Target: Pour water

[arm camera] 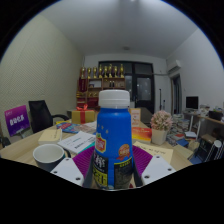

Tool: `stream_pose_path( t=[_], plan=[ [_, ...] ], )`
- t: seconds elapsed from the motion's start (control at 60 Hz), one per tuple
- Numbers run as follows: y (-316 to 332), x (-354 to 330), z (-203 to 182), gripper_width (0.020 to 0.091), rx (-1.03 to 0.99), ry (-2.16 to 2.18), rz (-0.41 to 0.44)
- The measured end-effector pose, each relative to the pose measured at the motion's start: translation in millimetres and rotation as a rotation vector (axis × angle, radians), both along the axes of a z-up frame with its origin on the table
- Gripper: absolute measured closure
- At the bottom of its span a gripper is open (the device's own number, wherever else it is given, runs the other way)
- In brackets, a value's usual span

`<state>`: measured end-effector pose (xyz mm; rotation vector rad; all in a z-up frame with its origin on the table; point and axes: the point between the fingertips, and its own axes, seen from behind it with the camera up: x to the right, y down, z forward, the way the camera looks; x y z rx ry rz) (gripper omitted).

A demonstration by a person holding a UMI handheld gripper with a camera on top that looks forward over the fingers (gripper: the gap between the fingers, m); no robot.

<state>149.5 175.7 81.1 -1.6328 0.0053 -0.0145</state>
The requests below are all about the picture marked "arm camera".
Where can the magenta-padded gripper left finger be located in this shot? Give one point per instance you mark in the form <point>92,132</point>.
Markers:
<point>67,170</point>

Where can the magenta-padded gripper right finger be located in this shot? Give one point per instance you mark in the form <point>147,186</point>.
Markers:
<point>158,168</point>

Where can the blue drink bottle white cap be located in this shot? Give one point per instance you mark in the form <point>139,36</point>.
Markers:
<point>113,140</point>

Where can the pale yellow envelope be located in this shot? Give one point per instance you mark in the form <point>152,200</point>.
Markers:
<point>155,151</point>

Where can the black cup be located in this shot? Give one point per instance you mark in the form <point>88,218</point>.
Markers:
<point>48,160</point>

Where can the white book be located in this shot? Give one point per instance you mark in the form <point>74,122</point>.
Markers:
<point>76,141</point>

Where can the teal book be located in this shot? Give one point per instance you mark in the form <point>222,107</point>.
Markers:
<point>87,147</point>

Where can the red orange book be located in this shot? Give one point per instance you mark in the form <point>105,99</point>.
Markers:
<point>142,134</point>

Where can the thick pale yellow book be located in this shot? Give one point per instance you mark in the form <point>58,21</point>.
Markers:
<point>50,136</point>

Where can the blue patterned magazine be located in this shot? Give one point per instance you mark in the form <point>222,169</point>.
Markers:
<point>68,127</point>

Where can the pile of books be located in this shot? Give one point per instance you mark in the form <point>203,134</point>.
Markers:
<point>178,128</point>

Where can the potted pink flower plant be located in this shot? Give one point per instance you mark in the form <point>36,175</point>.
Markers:
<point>161,121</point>

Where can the orange standing card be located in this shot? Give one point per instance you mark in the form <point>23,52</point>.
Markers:
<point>135,117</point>

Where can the yellow gift box red ribbon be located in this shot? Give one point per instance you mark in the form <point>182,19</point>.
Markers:
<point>82,116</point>

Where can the black office chair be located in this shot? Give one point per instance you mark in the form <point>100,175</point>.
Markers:
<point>40,115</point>

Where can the white round stool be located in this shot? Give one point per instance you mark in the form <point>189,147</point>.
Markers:
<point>216,144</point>

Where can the wooden side desk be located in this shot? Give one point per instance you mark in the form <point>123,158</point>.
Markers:
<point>206,118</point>

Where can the purple sign board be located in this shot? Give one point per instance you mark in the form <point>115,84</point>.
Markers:
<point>16,120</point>

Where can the computer monitor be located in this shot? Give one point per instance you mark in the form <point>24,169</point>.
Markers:
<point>192,102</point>

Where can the black framed glass door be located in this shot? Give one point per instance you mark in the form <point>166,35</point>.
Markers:
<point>143,86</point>

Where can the wooden shelf unit with trophies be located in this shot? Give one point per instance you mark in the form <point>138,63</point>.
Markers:
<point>90,90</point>

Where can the white air conditioner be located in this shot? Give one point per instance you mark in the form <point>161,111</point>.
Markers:
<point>174,66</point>

